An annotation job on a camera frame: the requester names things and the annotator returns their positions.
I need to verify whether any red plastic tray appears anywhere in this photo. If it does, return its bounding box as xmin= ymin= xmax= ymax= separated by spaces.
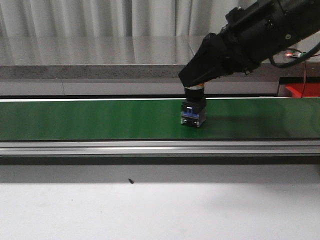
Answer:
xmin=285 ymin=83 xmax=320 ymax=98

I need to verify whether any grey curtain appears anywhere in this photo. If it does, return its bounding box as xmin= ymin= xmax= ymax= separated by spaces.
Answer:
xmin=0 ymin=0 xmax=252 ymax=37

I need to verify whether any aluminium conveyor frame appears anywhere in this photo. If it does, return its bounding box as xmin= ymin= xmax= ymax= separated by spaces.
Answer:
xmin=0 ymin=98 xmax=320 ymax=157

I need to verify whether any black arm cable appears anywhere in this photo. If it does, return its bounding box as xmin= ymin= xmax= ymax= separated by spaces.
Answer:
xmin=267 ymin=41 xmax=320 ymax=69

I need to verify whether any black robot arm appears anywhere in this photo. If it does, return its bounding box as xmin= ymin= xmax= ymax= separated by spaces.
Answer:
xmin=178 ymin=0 xmax=320 ymax=87

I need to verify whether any grey granite counter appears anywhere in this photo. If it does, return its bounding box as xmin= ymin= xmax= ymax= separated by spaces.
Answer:
xmin=0 ymin=33 xmax=320 ymax=80

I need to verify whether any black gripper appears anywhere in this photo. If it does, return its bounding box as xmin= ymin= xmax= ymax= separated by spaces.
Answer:
xmin=178 ymin=6 xmax=285 ymax=88

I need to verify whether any red black power cable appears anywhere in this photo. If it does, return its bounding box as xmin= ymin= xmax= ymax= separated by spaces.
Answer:
xmin=284 ymin=47 xmax=320 ymax=99

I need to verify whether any green conveyor belt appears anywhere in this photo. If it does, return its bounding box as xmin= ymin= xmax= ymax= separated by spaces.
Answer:
xmin=0 ymin=98 xmax=320 ymax=141

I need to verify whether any small green circuit board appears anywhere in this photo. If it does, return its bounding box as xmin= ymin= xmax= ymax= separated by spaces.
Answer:
xmin=284 ymin=49 xmax=306 ymax=59

